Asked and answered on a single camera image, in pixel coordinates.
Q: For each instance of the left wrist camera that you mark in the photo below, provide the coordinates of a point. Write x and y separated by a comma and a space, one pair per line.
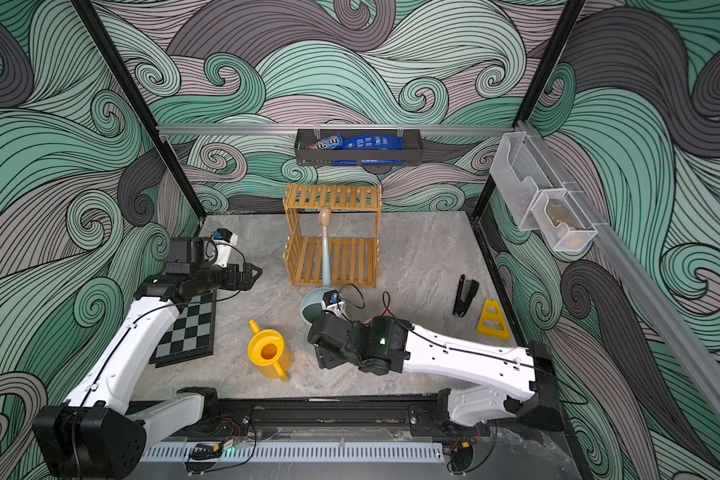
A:
224, 243

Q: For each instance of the black and white checkerboard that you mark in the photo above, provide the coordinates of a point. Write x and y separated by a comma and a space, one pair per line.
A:
192, 335

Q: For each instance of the M&M candy bag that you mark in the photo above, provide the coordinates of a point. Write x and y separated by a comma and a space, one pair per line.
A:
333, 142

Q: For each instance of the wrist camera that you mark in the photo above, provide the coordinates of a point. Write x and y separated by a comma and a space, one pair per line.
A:
224, 243
333, 302

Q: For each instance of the black wall basket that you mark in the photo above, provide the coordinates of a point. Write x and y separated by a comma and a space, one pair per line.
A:
411, 155

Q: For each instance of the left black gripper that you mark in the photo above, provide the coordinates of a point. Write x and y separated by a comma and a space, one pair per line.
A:
245, 279

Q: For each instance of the yellow triangular stand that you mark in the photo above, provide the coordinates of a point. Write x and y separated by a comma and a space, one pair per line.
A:
492, 322

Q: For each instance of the small clear plastic bin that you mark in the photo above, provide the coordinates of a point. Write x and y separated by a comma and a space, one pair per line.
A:
564, 227

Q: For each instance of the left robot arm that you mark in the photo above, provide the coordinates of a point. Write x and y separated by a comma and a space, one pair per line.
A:
91, 434

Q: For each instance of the light blue watering can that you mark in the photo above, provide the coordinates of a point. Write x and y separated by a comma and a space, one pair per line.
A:
311, 307

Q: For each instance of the black stapler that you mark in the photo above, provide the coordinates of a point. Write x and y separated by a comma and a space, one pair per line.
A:
465, 294

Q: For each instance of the clear plastic wall bin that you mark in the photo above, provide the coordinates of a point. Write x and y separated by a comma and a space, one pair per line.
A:
521, 170

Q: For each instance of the aluminium wall rail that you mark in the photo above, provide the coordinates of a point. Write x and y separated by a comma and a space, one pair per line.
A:
280, 129

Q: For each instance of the yellow watering can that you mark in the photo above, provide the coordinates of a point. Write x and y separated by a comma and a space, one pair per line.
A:
269, 353

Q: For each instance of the blue snack bag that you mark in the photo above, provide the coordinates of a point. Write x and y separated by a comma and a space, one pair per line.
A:
373, 142

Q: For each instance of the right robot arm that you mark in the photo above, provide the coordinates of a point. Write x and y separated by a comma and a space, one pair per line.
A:
505, 383

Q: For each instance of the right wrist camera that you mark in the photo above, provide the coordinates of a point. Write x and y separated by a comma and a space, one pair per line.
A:
333, 302

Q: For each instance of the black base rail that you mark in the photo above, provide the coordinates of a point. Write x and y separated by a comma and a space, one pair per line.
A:
421, 415

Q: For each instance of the wooden two-tier shelf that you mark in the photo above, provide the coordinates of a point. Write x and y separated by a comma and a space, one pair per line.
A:
353, 259

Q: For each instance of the white slotted cable duct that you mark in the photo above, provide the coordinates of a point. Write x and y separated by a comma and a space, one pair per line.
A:
305, 452

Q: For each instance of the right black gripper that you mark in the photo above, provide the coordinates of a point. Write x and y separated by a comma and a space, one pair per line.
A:
330, 354

